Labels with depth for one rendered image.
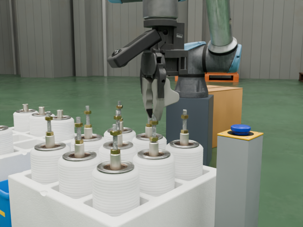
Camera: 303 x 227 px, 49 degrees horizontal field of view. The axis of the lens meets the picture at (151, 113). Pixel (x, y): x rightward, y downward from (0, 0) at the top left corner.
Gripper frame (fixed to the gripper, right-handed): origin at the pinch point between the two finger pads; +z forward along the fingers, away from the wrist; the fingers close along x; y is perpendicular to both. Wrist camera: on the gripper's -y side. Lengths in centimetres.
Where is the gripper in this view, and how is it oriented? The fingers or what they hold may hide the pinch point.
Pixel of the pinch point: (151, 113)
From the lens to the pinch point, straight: 73.6
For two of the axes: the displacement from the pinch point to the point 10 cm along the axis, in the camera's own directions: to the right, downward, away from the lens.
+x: -4.5, -1.5, 8.8
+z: 0.0, 9.9, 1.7
